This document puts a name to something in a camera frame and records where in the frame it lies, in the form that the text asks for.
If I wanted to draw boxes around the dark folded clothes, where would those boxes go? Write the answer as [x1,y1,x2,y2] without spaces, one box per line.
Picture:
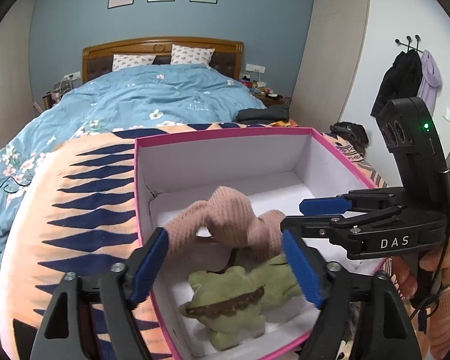
[232,104,291,124]

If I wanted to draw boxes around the person's right forearm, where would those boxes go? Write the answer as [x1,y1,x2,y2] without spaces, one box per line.
[427,273,450,360]

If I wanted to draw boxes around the pink cardboard box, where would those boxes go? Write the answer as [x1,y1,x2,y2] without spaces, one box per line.
[134,127,389,359]

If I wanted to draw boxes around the dark clothing pile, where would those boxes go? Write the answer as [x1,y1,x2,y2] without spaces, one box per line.
[330,122,369,156]

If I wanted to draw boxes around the white heart print pillow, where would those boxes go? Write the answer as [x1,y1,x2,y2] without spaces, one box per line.
[170,44,215,69]
[112,53,157,73]

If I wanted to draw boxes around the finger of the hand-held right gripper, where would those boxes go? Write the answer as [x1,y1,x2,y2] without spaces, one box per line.
[280,205,406,240]
[299,188,406,214]

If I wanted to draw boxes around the black jacket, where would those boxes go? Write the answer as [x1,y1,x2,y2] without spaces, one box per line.
[371,49,424,118]

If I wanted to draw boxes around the person's right hand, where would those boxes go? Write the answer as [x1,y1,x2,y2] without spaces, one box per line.
[391,232,450,301]

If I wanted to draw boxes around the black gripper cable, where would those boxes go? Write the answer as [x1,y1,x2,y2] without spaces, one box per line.
[409,169,450,334]

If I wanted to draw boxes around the lilac jacket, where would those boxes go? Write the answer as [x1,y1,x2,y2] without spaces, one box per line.
[416,49,442,109]

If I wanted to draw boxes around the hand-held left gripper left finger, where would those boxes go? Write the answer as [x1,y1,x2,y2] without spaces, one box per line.
[28,227,169,360]

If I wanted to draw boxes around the orange navy patterned blanket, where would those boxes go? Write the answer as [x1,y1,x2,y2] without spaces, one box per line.
[0,120,391,360]

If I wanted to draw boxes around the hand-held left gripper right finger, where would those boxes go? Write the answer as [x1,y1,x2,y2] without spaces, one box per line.
[281,229,422,360]

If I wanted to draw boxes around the wooden bed headboard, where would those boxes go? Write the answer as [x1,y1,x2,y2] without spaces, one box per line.
[82,37,245,83]

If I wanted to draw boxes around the black wall coat hooks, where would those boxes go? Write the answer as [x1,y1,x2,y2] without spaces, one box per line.
[395,35,423,52]

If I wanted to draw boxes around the wooden nightstand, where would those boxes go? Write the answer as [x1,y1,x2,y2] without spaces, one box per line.
[255,92,291,107]

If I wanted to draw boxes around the cluttered bedside table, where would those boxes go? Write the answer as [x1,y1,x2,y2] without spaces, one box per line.
[41,79,76,111]

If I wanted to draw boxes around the blue floral duvet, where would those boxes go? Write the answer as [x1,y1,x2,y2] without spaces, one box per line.
[0,64,267,289]

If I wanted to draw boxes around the green dinosaur plush toy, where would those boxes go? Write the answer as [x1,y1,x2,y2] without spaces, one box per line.
[179,255,312,351]

